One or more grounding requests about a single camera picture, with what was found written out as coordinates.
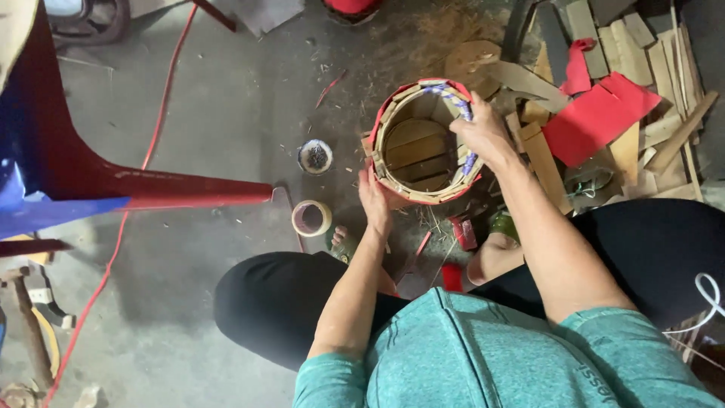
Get crumpled red paper scrap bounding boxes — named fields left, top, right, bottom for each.
left=560, top=38, right=597, bottom=96

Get long red paper sliver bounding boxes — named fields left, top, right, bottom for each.
left=315, top=70, right=348, bottom=109

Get blue plastic sheet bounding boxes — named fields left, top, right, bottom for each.
left=0, top=159, right=132, bottom=240

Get large red paper sheet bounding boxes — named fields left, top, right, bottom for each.
left=542, top=72, right=663, bottom=168

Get small bowl of nails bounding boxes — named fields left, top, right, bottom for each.
left=297, top=139, right=334, bottom=176

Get wooden handled hammer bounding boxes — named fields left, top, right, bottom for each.
left=0, top=266, right=56, bottom=391

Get red cable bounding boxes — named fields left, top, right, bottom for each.
left=41, top=3, right=199, bottom=408

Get grey cardboard sheet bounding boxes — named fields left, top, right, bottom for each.
left=225, top=0, right=307, bottom=38

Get blue white patterned strip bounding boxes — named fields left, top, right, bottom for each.
left=422, top=83, right=480, bottom=177

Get red plastic chair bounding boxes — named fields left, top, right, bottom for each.
left=0, top=0, right=276, bottom=259

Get person's black trousers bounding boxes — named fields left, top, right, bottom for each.
left=213, top=198, right=725, bottom=372

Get red bucket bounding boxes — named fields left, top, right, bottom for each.
left=322, top=0, right=383, bottom=27

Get round wooden disc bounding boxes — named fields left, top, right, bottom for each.
left=444, top=40, right=503, bottom=87

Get heap of wooden slats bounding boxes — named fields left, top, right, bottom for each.
left=493, top=0, right=720, bottom=216

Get person's left hand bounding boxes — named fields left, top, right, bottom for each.
left=358, top=164, right=396, bottom=233

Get person's teal shirt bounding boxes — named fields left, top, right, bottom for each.
left=293, top=287, right=725, bottom=408

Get clear tape roll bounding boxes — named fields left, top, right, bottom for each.
left=291, top=199, right=334, bottom=238

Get green sandal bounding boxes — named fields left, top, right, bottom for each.
left=325, top=226, right=359, bottom=265
left=489, top=211, right=521, bottom=246

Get white cord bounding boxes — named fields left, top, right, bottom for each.
left=662, top=272, right=725, bottom=336

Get shiny red packet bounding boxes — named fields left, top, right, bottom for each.
left=450, top=217, right=479, bottom=252

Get small red paper piece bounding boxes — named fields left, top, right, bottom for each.
left=441, top=263, right=464, bottom=293

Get person's right hand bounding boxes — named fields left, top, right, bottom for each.
left=449, top=91, right=520, bottom=172

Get black and white tool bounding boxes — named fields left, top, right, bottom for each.
left=24, top=262, right=78, bottom=331

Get wooden slat barrel red wrap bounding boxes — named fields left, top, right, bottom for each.
left=361, top=78, right=486, bottom=206

